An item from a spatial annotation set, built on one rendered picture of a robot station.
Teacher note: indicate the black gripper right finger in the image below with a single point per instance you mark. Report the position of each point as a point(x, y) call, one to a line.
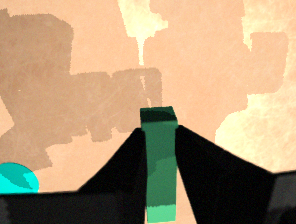
point(223, 188)

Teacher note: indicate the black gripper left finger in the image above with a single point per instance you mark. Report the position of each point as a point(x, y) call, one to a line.
point(116, 194)

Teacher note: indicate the green rectangular post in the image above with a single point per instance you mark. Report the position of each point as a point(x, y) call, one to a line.
point(159, 124)

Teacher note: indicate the cyan circle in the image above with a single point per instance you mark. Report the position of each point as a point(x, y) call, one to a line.
point(17, 178)

